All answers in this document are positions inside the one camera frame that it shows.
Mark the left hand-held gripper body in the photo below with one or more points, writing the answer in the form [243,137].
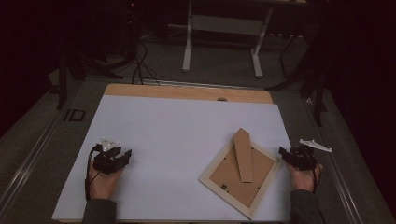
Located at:
[106,163]

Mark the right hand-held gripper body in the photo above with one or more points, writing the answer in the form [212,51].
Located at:
[303,160]

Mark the wooden picture frame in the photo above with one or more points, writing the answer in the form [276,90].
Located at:
[230,179]

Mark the person's right hand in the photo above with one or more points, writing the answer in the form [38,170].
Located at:
[302,180]

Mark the person's left hand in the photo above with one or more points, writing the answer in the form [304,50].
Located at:
[104,185]

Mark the white table sheet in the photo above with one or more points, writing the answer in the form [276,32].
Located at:
[162,140]

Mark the black floor socket plate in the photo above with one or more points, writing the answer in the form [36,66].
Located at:
[74,115]

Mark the black metal stand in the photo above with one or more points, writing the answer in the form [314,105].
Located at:
[63,81]
[317,93]

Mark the metal floor rail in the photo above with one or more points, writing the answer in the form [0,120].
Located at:
[339,174]
[28,161]

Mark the white desk frame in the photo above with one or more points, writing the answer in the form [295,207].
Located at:
[224,25]

